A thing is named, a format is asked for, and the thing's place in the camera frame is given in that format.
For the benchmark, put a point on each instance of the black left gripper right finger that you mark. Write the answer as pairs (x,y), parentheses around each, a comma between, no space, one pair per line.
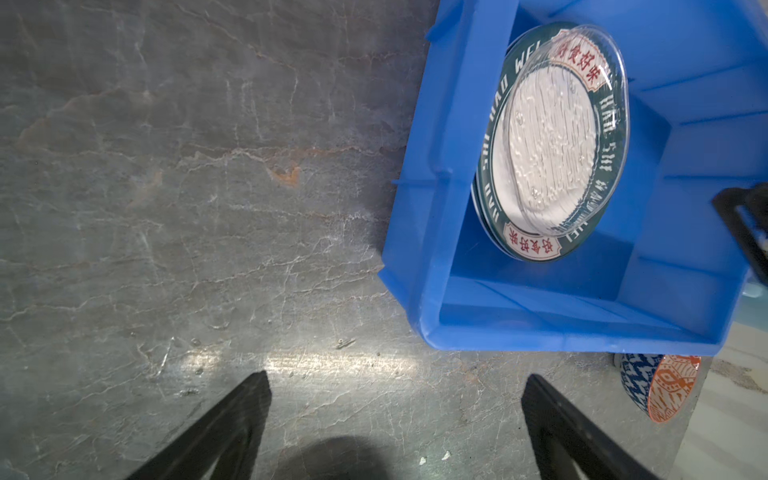
(568,445)

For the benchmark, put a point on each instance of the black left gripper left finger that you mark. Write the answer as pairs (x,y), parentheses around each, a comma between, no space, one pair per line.
(223,443)

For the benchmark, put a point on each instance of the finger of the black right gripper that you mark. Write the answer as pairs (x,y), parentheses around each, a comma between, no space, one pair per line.
(744,213)

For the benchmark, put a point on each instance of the white plate green rim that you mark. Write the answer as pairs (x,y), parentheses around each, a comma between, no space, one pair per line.
(493,191)

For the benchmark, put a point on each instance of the blue plastic bin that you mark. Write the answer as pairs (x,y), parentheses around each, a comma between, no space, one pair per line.
(661,273)

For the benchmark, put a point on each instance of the red patterned small bowl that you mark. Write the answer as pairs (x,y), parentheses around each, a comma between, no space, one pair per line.
(658,385)

